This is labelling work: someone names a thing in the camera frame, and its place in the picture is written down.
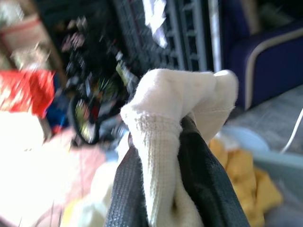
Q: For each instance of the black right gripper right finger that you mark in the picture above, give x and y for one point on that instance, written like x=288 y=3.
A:
x=208 y=179

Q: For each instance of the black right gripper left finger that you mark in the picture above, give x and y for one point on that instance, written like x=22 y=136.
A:
x=126 y=196

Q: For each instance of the white knitted sock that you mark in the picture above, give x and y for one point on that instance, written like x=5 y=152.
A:
x=165 y=123

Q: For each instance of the cream white cloth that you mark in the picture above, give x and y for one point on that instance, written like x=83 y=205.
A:
x=92 y=203

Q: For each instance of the yellow cloth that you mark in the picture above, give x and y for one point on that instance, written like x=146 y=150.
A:
x=246 y=179

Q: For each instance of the pink cloth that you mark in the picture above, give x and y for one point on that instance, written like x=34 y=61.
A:
x=78 y=170

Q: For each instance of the light blue laundry basket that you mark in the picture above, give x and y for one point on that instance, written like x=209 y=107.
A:
x=272 y=165

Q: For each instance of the dark blue sofa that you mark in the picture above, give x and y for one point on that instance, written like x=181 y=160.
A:
x=267 y=52

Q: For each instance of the red printed bag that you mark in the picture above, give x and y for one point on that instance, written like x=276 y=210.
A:
x=23 y=92

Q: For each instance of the dark plastic crate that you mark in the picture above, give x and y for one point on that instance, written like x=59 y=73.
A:
x=165 y=35

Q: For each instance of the white crumpled paper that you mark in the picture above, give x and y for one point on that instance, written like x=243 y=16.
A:
x=156 y=19

